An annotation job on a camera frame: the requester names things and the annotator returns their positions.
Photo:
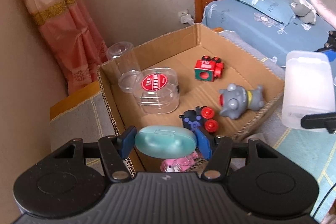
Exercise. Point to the pink toy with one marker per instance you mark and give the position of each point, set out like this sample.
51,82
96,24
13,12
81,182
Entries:
183,164

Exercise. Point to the cardboard box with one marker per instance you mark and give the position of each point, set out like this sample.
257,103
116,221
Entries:
180,50

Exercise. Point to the clear plastic box red label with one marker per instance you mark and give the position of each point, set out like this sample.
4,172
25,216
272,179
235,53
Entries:
156,90

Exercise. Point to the black toy train blue print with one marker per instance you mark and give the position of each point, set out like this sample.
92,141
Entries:
200,117

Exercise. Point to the blue floral pillow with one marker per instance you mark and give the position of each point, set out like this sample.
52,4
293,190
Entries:
279,10

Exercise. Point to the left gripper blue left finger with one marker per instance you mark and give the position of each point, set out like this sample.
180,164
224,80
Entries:
114,150

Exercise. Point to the red toy train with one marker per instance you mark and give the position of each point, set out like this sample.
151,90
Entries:
208,68

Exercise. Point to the pink curtain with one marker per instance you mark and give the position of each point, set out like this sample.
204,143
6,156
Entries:
73,38

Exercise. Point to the large white plastic bottle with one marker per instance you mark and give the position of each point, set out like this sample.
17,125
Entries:
309,87

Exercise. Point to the clear plastic cup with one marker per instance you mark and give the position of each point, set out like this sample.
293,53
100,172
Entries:
127,67

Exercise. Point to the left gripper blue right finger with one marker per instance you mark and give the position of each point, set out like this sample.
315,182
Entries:
217,151

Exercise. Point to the light blue oval case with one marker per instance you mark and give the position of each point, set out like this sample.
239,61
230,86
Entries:
165,142

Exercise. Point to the grey plush toy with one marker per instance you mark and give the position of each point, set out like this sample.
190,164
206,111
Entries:
304,11

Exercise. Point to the white wall plug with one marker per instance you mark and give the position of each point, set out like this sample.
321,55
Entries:
185,17

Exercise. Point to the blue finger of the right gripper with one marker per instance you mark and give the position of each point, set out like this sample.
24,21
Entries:
316,121
329,52

